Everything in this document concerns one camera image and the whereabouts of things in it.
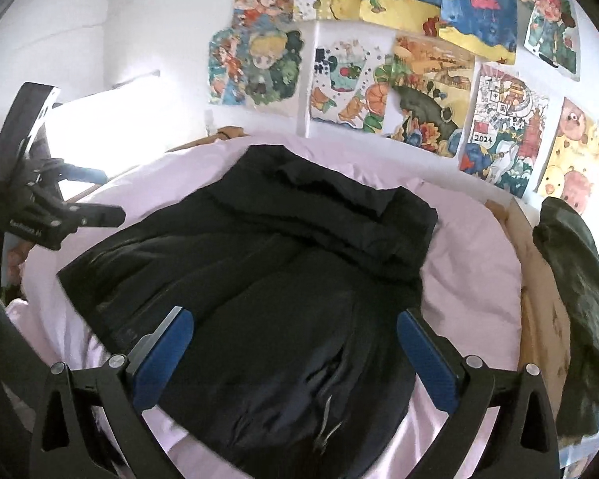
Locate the bright window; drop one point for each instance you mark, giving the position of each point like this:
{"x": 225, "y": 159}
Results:
{"x": 130, "y": 124}

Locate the red-haired boy drawing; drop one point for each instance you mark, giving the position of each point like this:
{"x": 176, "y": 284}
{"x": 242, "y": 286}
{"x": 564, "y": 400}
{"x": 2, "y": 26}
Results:
{"x": 549, "y": 25}

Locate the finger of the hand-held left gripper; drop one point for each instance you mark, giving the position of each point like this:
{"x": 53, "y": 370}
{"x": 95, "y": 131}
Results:
{"x": 100, "y": 217}
{"x": 85, "y": 174}

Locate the wooden bed frame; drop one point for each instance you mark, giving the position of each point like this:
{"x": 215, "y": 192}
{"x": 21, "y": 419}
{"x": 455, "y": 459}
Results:
{"x": 539, "y": 309}

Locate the dark green cloth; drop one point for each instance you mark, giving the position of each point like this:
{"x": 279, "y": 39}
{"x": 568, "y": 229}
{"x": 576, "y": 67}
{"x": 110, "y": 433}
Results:
{"x": 579, "y": 284}

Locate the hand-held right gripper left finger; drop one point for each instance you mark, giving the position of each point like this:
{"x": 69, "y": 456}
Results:
{"x": 164, "y": 359}

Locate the white wall socket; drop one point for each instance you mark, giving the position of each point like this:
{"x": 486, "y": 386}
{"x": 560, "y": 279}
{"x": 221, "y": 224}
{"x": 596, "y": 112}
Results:
{"x": 209, "y": 120}

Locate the black padded jacket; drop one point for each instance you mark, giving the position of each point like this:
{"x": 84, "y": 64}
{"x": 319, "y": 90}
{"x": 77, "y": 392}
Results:
{"x": 279, "y": 309}

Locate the pink jellyfish drawing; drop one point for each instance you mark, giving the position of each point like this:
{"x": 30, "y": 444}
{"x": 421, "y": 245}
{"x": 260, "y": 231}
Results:
{"x": 479, "y": 5}

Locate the pink bed blanket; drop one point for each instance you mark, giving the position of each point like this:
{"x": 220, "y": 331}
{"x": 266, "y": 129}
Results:
{"x": 469, "y": 279}

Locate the landscape fields drawing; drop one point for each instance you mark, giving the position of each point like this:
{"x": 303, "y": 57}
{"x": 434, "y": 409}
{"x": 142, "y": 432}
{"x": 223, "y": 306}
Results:
{"x": 429, "y": 90}

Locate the pink pigs and chicks drawing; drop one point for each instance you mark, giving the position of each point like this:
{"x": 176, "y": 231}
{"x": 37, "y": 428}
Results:
{"x": 574, "y": 154}

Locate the drink cup and oranges drawing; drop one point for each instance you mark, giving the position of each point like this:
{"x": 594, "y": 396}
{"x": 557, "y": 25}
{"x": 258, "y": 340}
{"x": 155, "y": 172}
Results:
{"x": 349, "y": 80}

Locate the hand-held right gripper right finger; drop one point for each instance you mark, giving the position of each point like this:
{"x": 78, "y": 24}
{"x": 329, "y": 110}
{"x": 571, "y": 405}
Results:
{"x": 427, "y": 359}

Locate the blond-haired boy drawing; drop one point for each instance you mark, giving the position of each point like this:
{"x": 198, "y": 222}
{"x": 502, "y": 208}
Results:
{"x": 269, "y": 65}

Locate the orange-haired girl drawing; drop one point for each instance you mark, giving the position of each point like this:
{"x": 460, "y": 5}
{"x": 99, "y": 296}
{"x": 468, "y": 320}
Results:
{"x": 262, "y": 2}

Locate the city buildings drawing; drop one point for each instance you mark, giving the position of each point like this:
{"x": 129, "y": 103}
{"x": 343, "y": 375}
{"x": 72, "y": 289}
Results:
{"x": 504, "y": 129}

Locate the swimming girl drawing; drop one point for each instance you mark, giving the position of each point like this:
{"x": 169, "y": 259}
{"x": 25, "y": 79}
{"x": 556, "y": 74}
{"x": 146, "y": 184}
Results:
{"x": 224, "y": 65}

